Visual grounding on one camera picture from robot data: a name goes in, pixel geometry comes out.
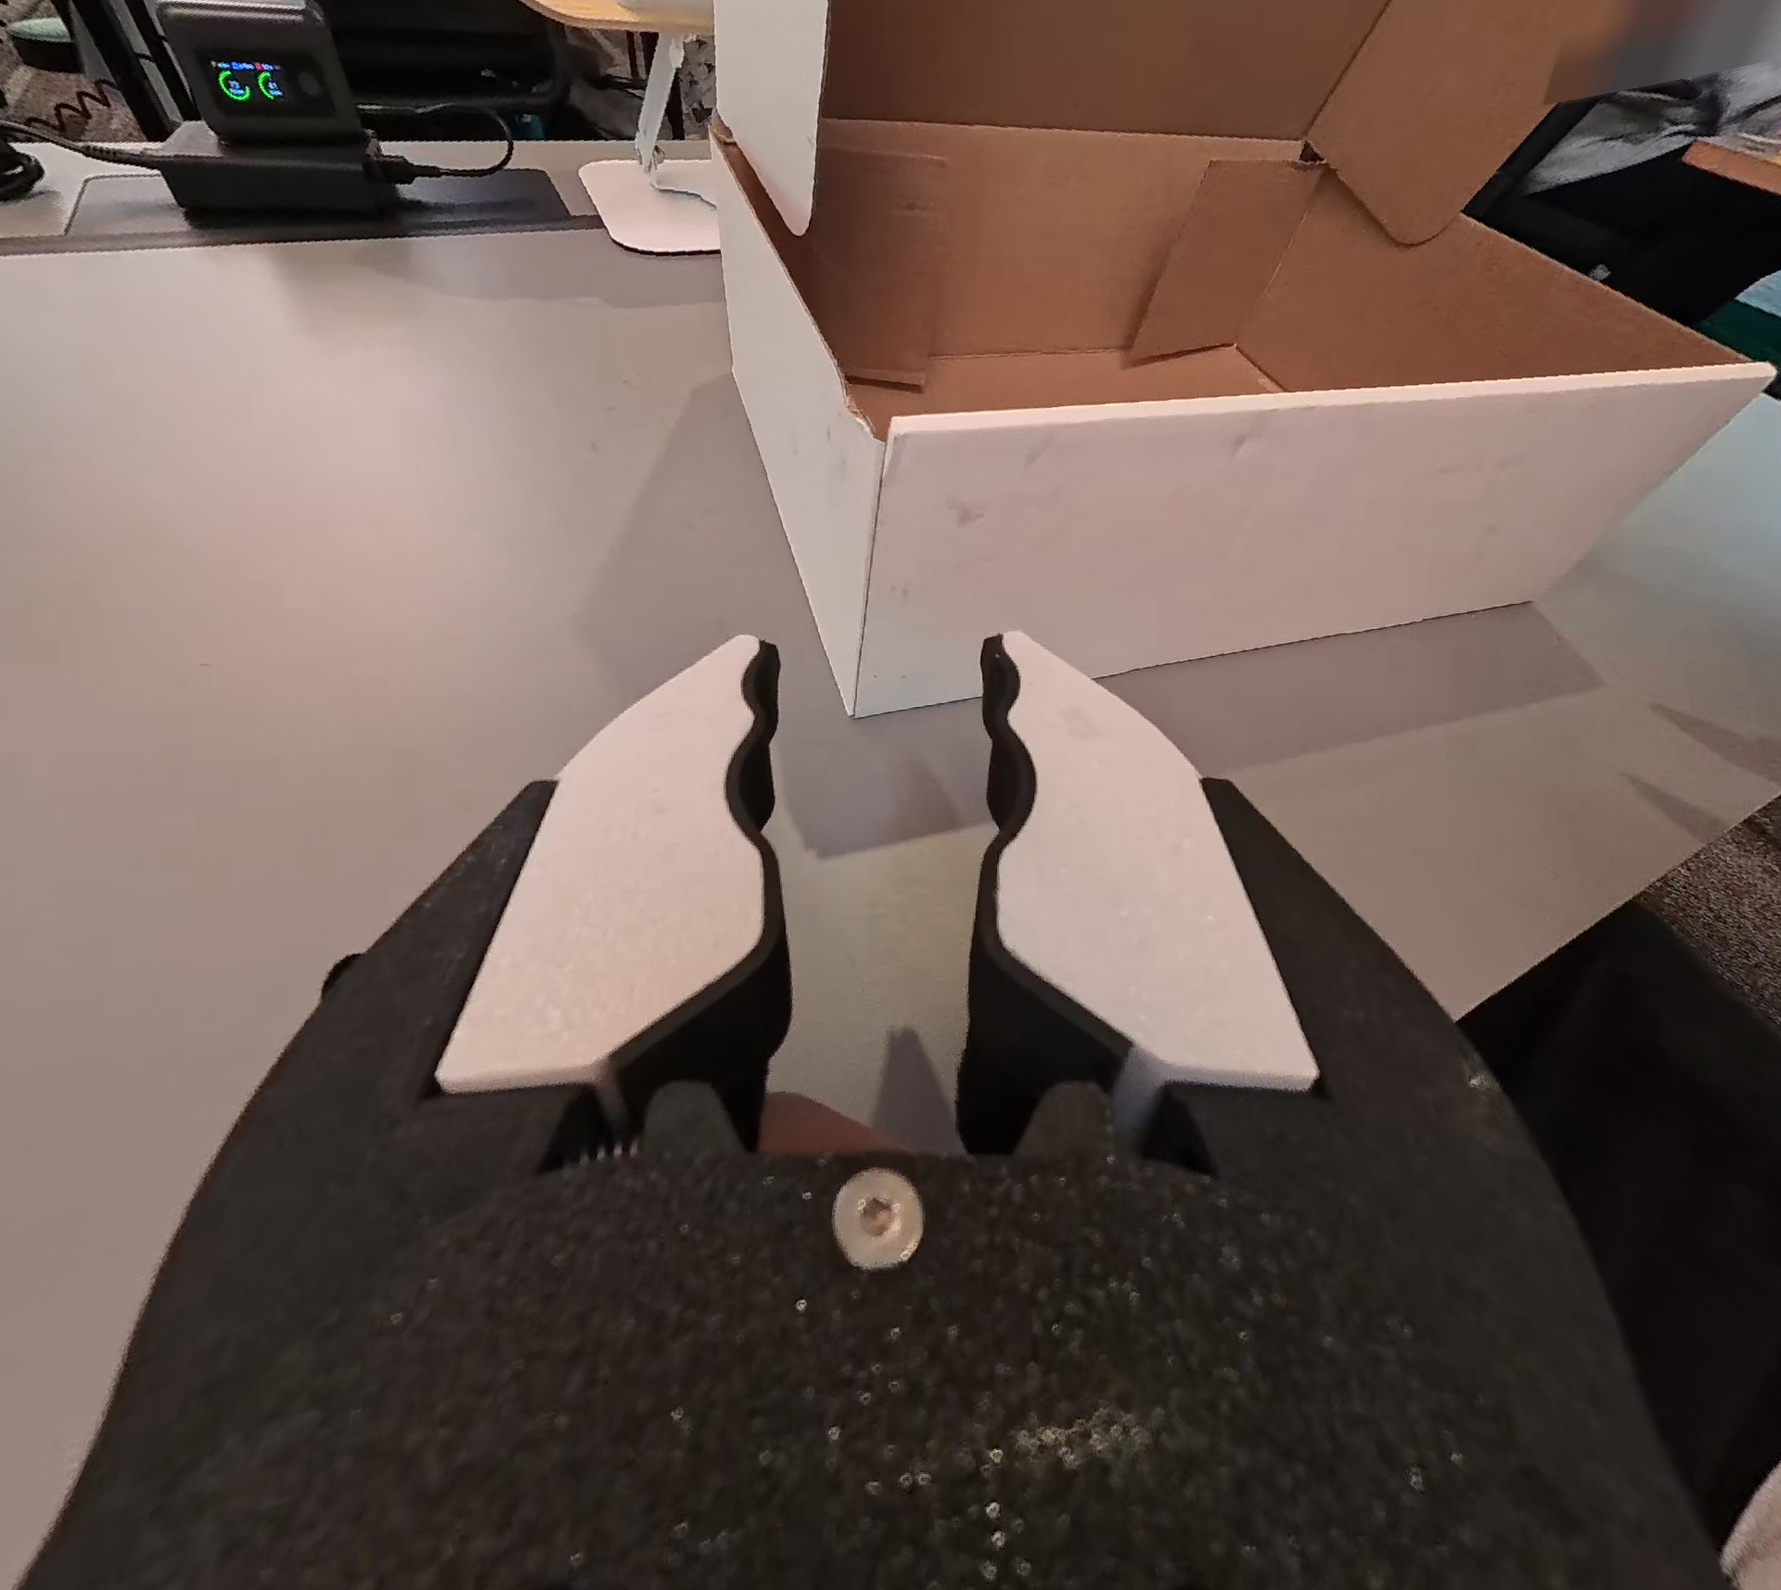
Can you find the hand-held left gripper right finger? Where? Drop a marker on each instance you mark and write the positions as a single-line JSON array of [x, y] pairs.
[[1141, 908]]

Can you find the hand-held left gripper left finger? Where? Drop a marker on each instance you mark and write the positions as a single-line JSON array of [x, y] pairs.
[[612, 895]]

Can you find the white cardboard box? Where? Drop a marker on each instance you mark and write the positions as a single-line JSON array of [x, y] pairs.
[[1182, 505]]

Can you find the white sheet stand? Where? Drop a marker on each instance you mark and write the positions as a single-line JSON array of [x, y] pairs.
[[653, 207]]

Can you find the dark desk mat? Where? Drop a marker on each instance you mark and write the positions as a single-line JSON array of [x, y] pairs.
[[473, 207]]

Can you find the black charging dock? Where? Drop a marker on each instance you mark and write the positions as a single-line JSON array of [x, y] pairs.
[[264, 182]]

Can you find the dark bag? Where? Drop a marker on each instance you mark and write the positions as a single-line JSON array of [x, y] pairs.
[[1599, 171]]

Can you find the black power bank with display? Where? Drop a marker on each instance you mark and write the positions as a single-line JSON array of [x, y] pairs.
[[278, 25]]

